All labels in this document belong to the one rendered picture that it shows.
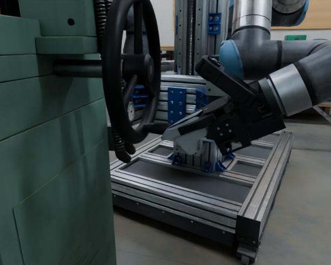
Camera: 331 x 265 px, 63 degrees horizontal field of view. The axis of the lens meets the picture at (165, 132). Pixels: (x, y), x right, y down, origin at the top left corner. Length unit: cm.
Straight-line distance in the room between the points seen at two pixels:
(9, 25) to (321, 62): 48
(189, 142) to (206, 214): 72
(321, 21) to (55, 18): 359
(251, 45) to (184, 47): 79
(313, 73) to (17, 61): 47
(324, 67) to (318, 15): 349
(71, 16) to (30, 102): 17
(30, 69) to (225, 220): 90
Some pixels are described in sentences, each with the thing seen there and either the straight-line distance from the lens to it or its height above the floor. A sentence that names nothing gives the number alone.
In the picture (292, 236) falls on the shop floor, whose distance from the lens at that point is 148.
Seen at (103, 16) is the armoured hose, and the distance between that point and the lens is 56.
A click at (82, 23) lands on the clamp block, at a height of 89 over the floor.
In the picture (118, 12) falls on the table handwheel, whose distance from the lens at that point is 44.
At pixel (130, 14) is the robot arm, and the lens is 131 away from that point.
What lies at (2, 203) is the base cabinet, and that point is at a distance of 53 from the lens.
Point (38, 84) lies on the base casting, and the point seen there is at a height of 78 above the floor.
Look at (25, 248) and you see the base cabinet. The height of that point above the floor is 50.
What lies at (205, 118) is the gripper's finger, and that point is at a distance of 44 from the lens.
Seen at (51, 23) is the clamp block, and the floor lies 89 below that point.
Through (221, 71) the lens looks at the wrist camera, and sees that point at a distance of 45.
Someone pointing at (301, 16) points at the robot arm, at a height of 95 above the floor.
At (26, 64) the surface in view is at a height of 82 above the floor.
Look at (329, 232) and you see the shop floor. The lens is 159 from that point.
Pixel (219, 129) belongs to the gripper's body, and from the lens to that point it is 47.
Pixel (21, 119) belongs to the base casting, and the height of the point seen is 73.
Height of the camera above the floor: 85
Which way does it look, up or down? 18 degrees down
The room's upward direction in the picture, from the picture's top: straight up
